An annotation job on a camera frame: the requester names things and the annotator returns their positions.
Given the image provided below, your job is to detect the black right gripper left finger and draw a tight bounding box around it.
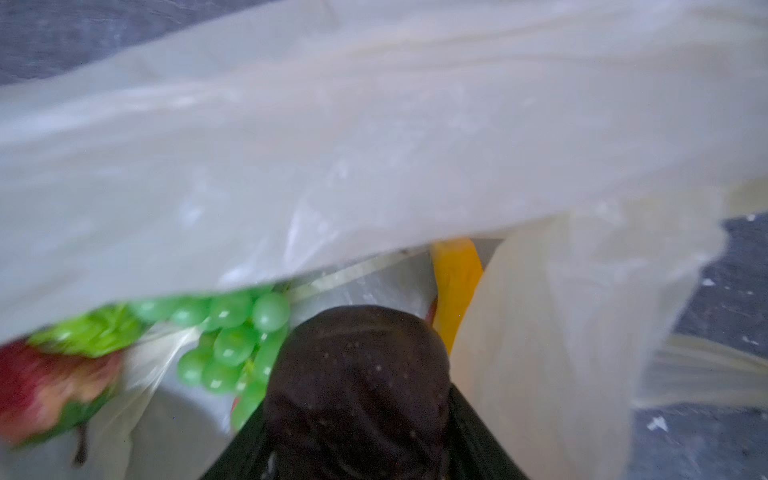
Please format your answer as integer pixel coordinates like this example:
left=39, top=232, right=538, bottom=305
left=200, top=406, right=270, bottom=480

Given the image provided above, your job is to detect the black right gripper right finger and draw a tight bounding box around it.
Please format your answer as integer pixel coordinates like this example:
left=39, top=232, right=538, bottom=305
left=447, top=385, right=528, bottom=480

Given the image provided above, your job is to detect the dark red fake date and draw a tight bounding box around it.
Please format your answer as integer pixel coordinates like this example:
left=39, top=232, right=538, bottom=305
left=263, top=305, right=451, bottom=479

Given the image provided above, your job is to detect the cream printed plastic bag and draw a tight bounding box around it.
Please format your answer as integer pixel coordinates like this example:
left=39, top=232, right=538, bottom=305
left=1, top=1, right=767, bottom=479

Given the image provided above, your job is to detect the green fake custard apple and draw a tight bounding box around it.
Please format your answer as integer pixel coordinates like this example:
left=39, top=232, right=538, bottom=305
left=27, top=304, right=151, bottom=358

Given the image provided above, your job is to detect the green fake grape bunch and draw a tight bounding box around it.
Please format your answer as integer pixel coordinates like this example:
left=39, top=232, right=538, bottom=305
left=129, top=284, right=291, bottom=431

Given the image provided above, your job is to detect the yellow fake banana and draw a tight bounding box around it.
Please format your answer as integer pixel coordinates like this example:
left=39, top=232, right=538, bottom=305
left=426, top=238, right=484, bottom=353

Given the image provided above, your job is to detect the red fake strawberry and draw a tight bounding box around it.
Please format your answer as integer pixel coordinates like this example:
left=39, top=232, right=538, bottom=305
left=1, top=340, right=124, bottom=446

